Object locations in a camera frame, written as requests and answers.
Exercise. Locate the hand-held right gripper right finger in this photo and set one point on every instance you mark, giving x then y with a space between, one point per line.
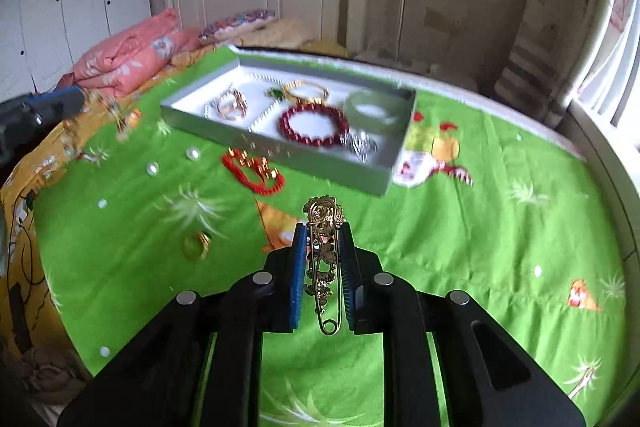
351 279

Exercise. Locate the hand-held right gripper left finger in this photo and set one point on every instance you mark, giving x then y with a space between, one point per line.
299 277

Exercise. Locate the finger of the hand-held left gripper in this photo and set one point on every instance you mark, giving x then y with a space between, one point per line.
55 99
20 127

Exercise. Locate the gold filigree brooch pin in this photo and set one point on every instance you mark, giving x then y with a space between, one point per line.
325 209

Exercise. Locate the silver jewelry box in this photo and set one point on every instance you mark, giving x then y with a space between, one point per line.
200 114

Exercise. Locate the pale green jade bangle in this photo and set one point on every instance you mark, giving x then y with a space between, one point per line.
372 121

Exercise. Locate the gold bangle with ornament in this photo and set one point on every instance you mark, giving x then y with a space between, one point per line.
240 107

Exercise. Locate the green bead pearl earrings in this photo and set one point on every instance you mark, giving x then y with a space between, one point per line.
273 93

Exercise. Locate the yellow printed bedsheet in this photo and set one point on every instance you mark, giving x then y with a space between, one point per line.
30 177

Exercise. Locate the pink floral quilt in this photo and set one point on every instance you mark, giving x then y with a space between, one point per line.
125 57

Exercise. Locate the green printed cloth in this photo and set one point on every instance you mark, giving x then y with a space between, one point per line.
450 232

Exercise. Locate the embroidered round-pattern pillow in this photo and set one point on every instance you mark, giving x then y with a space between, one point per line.
235 24

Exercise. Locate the beige floral pillow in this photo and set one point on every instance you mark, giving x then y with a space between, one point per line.
290 32

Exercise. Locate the thin white pole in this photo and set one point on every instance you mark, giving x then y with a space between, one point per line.
402 7

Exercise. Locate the printed beige curtain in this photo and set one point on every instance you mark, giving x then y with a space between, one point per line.
550 7

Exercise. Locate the white window frame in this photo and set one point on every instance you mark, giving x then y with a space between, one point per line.
600 82

